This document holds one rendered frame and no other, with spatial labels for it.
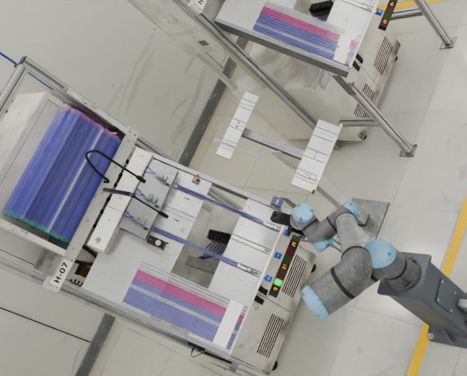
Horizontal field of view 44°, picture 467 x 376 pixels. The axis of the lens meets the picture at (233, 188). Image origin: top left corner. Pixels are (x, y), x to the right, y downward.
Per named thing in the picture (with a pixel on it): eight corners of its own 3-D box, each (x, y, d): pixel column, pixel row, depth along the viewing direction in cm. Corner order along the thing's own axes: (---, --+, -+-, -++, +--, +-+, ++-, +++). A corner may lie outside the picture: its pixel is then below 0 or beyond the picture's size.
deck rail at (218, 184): (289, 213, 268) (291, 210, 262) (288, 217, 267) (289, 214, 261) (150, 155, 275) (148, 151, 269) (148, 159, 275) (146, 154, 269)
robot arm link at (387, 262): (411, 267, 217) (394, 252, 208) (382, 287, 221) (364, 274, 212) (397, 244, 225) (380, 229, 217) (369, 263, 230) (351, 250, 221)
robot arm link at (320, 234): (339, 237, 213) (321, 213, 215) (315, 255, 216) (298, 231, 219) (344, 236, 220) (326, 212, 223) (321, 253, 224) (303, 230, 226)
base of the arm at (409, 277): (425, 257, 226) (413, 248, 220) (415, 295, 221) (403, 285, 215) (390, 254, 237) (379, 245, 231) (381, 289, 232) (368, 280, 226)
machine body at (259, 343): (323, 260, 330) (256, 212, 292) (277, 379, 312) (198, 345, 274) (246, 242, 378) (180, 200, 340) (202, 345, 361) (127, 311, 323)
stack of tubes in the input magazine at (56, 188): (122, 139, 254) (73, 105, 238) (68, 244, 241) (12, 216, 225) (108, 138, 263) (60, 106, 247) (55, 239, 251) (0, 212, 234)
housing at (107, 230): (156, 163, 275) (152, 153, 262) (110, 257, 263) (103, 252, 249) (141, 157, 276) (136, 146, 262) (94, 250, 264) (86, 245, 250)
